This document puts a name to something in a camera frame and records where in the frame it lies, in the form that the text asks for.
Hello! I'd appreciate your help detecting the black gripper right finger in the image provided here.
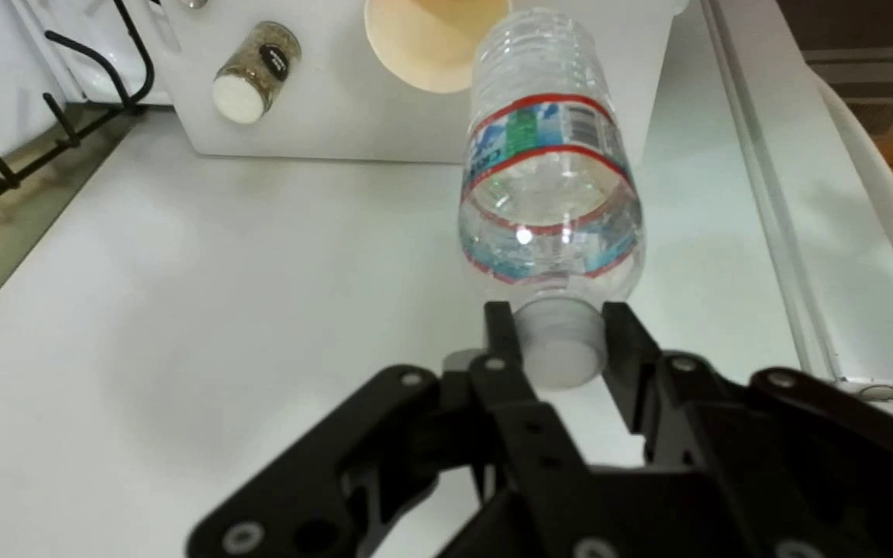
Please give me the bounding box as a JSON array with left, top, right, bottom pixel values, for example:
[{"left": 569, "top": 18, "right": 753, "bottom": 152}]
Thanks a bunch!
[{"left": 599, "top": 297, "right": 893, "bottom": 558}]

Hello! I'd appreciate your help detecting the clear plastic water bottle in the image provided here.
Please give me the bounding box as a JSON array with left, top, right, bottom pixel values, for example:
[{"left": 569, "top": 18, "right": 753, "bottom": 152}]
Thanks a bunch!
[{"left": 456, "top": 3, "right": 649, "bottom": 392}]

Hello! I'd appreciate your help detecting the small spice shaker jar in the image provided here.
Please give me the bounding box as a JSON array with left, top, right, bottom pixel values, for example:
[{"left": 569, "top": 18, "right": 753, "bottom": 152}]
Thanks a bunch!
[{"left": 206, "top": 18, "right": 303, "bottom": 131}]

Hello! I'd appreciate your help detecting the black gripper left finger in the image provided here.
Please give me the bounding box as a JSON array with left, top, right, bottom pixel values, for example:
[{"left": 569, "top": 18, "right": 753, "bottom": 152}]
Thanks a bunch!
[{"left": 182, "top": 297, "right": 613, "bottom": 558}]

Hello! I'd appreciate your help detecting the white gas stove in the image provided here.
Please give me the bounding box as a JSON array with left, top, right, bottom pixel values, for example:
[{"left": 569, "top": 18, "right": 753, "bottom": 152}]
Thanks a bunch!
[{"left": 171, "top": 0, "right": 698, "bottom": 166}]

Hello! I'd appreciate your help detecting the loose black stove grate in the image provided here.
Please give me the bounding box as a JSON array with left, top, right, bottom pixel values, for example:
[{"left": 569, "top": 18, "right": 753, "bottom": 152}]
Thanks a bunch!
[{"left": 0, "top": 0, "right": 161, "bottom": 231}]

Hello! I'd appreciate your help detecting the dotted paper coffee cup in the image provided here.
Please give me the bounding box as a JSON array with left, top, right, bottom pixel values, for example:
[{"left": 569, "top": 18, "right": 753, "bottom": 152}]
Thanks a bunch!
[{"left": 361, "top": 0, "right": 517, "bottom": 95}]

